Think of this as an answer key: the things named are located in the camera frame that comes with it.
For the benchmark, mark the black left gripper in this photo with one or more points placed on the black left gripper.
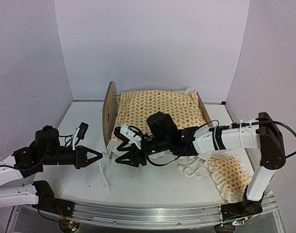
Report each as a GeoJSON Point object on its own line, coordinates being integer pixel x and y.
{"type": "Point", "coordinates": [79, 155]}

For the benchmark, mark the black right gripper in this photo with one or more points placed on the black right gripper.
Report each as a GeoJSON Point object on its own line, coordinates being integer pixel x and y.
{"type": "Point", "coordinates": [131, 156]}

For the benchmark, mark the wooden pet bed frame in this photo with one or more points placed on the wooden pet bed frame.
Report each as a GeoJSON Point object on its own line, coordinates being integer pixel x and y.
{"type": "Point", "coordinates": [133, 108]}

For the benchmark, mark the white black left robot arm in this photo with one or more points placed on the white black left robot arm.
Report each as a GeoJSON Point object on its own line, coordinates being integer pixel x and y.
{"type": "Point", "coordinates": [25, 162]}

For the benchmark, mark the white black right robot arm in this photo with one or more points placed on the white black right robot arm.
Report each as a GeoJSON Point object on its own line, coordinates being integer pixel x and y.
{"type": "Point", "coordinates": [275, 140]}

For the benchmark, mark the small duck print pillow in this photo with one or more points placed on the small duck print pillow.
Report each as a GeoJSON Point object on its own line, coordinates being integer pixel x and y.
{"type": "Point", "coordinates": [229, 176]}

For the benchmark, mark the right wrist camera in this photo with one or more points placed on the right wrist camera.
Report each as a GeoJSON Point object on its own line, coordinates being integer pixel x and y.
{"type": "Point", "coordinates": [129, 135]}

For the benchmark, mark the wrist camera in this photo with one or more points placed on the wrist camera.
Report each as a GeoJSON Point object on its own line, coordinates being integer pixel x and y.
{"type": "Point", "coordinates": [79, 134]}
{"type": "Point", "coordinates": [129, 135]}

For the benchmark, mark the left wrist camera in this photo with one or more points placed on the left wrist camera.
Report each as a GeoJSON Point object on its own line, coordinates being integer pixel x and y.
{"type": "Point", "coordinates": [79, 134]}

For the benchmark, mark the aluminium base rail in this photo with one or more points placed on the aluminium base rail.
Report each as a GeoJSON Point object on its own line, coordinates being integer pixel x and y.
{"type": "Point", "coordinates": [221, 218]}

